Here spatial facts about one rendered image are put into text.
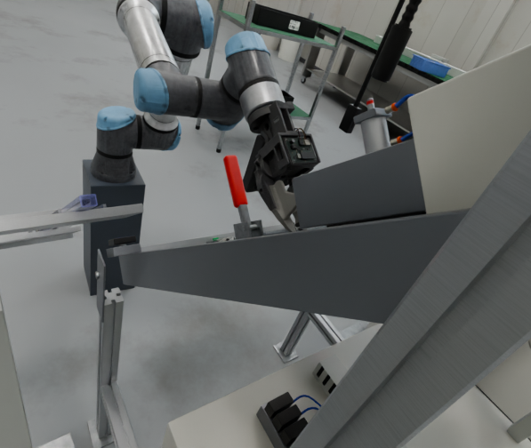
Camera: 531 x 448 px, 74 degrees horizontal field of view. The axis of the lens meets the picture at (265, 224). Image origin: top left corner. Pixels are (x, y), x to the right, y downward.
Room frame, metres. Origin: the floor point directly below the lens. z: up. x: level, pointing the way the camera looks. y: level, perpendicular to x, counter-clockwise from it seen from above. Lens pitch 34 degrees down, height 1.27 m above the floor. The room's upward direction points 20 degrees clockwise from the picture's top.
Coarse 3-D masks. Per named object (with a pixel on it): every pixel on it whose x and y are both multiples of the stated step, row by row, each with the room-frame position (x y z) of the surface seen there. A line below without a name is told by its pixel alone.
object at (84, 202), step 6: (78, 198) 0.25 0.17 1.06; (84, 198) 0.25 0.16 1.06; (90, 198) 0.25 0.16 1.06; (96, 198) 0.25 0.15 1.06; (72, 204) 0.26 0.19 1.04; (78, 204) 0.25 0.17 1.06; (84, 204) 0.24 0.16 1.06; (90, 204) 0.25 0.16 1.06; (96, 204) 0.25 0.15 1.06; (66, 210) 0.28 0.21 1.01; (72, 210) 0.26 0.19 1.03; (78, 210) 0.25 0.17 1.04; (84, 210) 0.26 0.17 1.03; (48, 228) 0.42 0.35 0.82
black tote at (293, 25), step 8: (256, 8) 2.87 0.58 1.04; (264, 8) 2.86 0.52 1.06; (272, 8) 3.11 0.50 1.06; (256, 16) 2.85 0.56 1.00; (264, 16) 2.87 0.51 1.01; (272, 16) 2.92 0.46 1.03; (280, 16) 2.97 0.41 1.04; (288, 16) 3.02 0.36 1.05; (296, 16) 3.28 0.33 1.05; (256, 24) 2.84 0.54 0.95; (264, 24) 2.88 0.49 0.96; (272, 24) 2.93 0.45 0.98; (280, 24) 2.98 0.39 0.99; (288, 24) 3.03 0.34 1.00; (296, 24) 3.08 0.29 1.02; (304, 24) 3.14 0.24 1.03; (312, 24) 3.19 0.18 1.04; (288, 32) 3.05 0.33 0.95; (296, 32) 3.10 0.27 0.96; (304, 32) 3.15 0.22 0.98; (312, 32) 3.21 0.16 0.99
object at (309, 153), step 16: (256, 112) 0.58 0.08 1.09; (272, 112) 0.57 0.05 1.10; (288, 112) 0.57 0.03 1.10; (256, 128) 0.60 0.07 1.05; (272, 128) 0.57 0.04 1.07; (288, 128) 0.56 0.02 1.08; (272, 144) 0.53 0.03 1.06; (288, 144) 0.53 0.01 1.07; (304, 144) 0.55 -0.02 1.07; (256, 160) 0.54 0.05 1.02; (272, 160) 0.54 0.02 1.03; (288, 160) 0.50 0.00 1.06; (304, 160) 0.52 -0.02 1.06; (272, 176) 0.53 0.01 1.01; (288, 176) 0.55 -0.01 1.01
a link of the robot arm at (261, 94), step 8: (248, 88) 0.60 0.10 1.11; (256, 88) 0.60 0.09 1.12; (264, 88) 0.60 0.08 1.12; (272, 88) 0.61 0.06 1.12; (240, 96) 0.61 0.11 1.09; (248, 96) 0.59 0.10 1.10; (256, 96) 0.59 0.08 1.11; (264, 96) 0.59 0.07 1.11; (272, 96) 0.60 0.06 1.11; (280, 96) 0.61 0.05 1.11; (240, 104) 0.62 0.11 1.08; (248, 104) 0.59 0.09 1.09; (256, 104) 0.58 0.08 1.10; (264, 104) 0.58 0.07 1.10; (248, 112) 0.58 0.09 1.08
